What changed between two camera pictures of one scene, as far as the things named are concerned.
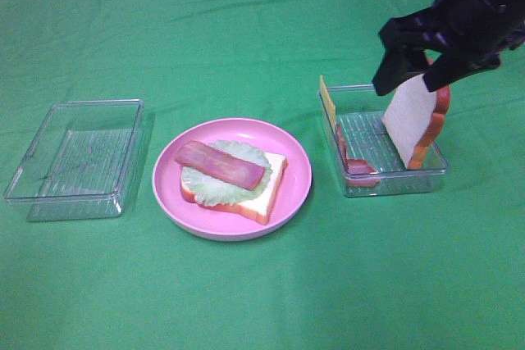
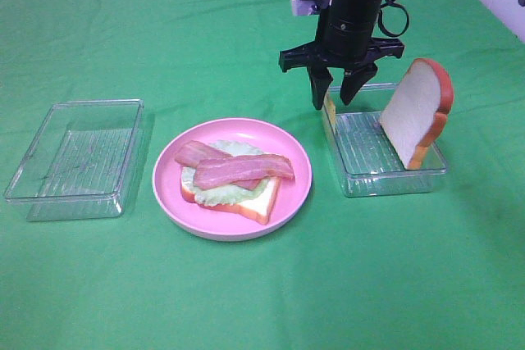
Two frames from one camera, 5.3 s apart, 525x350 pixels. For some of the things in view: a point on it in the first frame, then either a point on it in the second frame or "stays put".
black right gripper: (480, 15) -> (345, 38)
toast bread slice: (257, 206) stays put
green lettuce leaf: (212, 192) stays put
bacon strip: (219, 165) stays put
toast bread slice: (415, 116) stays put
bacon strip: (356, 166) -> (219, 171)
